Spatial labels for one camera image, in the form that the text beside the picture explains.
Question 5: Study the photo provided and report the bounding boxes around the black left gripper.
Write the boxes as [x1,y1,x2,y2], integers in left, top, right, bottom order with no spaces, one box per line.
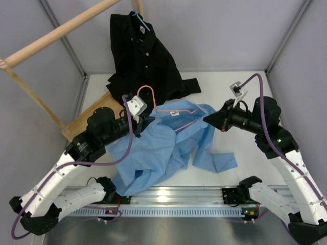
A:
[101,111,155,146]

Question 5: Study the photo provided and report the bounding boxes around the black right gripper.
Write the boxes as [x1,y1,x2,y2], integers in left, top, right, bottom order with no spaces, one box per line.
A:
[203,100,264,135]

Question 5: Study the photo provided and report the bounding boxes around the light blue shirt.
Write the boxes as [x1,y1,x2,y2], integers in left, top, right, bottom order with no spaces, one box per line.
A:
[113,100,238,196]

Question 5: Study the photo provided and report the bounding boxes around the aluminium mounting rail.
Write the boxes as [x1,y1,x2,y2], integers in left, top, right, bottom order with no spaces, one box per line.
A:
[42,186,320,207]

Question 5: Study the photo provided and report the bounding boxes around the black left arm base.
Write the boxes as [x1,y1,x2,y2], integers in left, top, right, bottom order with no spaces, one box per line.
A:
[108,192,131,206]

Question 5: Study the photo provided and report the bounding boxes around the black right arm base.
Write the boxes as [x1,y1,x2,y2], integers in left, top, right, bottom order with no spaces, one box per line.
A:
[222,187,267,207]

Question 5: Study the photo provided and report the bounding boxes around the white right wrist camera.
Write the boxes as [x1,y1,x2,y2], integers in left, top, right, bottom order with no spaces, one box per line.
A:
[229,82,247,107]

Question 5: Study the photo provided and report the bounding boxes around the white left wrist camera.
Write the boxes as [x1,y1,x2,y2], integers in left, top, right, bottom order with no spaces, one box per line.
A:
[127,95,147,123]

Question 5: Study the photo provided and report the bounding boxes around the blue wire hanger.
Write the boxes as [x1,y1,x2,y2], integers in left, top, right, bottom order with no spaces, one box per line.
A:
[129,11,151,42]

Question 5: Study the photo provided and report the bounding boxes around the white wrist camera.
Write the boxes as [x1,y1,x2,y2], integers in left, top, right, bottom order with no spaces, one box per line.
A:
[229,82,247,107]
[127,95,147,123]

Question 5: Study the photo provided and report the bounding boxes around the black button shirt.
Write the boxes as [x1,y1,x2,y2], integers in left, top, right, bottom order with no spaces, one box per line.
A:
[107,14,201,110]

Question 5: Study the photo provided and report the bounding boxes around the wooden clothes rack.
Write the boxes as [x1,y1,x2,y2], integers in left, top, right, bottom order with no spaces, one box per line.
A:
[1,1,132,144]

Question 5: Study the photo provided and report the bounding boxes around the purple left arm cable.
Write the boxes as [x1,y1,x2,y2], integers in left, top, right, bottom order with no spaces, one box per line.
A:
[11,94,135,240]

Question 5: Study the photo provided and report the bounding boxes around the slotted grey cable duct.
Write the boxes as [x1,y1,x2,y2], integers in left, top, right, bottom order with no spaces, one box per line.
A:
[69,207,245,218]

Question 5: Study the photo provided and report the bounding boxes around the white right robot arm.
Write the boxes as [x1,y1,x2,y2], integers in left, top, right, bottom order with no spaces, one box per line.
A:
[203,96,326,244]

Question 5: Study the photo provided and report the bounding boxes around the pink wire hanger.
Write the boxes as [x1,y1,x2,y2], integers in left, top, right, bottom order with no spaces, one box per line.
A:
[136,85,199,117]

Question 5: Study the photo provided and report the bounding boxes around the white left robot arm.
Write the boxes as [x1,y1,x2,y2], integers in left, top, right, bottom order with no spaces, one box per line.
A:
[9,107,155,235]

